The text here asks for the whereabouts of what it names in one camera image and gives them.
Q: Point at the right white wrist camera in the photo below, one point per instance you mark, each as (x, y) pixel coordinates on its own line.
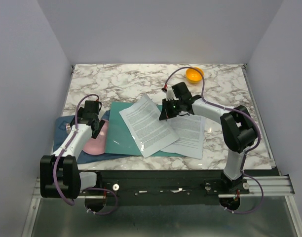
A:
(169, 94)

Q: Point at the silver fork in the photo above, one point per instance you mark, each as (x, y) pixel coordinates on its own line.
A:
(68, 128)

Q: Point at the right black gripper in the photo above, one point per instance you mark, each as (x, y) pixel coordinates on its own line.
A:
(165, 113)

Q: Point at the printed paper sheet bottom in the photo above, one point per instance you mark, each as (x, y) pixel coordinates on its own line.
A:
(190, 130)

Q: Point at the teal folder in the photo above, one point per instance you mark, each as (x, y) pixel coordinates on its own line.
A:
(119, 139)

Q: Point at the pink plate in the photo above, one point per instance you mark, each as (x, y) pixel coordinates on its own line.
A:
(96, 146)

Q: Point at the aluminium rail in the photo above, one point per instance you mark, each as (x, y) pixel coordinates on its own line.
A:
(272, 186)

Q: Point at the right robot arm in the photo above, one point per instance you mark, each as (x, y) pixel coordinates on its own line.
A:
(239, 129)

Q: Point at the orange bowl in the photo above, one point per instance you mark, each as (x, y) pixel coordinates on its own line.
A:
(194, 76)

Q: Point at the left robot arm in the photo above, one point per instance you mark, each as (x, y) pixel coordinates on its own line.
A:
(59, 173)

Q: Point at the black mounting base bar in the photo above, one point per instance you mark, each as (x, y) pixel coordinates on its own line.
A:
(169, 187)

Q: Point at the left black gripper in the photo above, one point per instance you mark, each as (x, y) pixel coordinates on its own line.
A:
(96, 133)

